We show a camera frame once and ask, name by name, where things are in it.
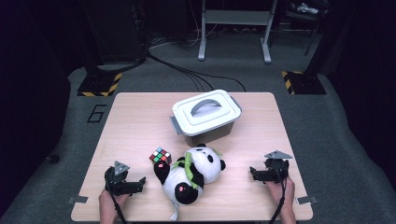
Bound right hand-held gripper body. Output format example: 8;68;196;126
263;149;293;184

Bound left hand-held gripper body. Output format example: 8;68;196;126
105;161;132;197

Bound colourful puzzle cube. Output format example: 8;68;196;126
148;147;173;165

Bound panda plush toy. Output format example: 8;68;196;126
153;143;227;221

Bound grey plastic storage box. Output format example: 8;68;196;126
181;120;235;147

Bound white lidded plastic box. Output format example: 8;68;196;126
169;89;243;137

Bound person's left hand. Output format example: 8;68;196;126
98;189;131;218

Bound person's right hand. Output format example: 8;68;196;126
264;176;296;217

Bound grey tape piece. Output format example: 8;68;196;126
67;195;90;204
295;195;318;205

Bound black striped stand base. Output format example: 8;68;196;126
281;70;327;95
77;72;123;97

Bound dark equipment cabinet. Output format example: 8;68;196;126
78;0;149;64

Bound dark chair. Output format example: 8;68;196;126
279;0;331;57

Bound white metal stand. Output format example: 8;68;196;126
197;0;278;64

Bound white cloth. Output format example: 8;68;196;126
295;2;320;15

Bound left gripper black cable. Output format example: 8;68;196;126
105;172;129;224

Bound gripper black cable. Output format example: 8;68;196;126
105;172;129;224
267;166;288;224

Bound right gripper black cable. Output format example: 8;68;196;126
267;166;288;224

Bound black floor cables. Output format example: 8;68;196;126
148;52;247;93

